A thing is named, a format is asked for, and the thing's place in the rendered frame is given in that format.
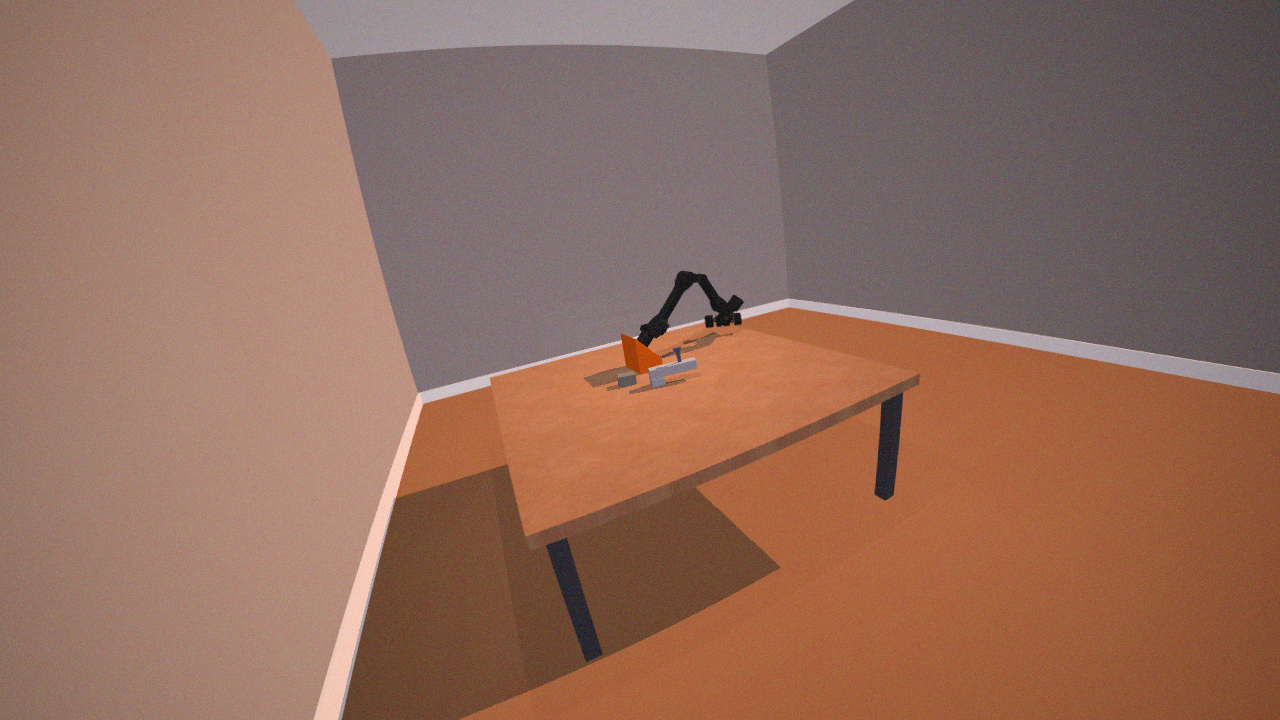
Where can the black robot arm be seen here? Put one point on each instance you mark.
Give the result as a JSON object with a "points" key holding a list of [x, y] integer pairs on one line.
{"points": [[684, 280]]}

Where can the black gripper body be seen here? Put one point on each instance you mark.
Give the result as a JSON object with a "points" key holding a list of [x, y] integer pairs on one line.
{"points": [[709, 319]]}

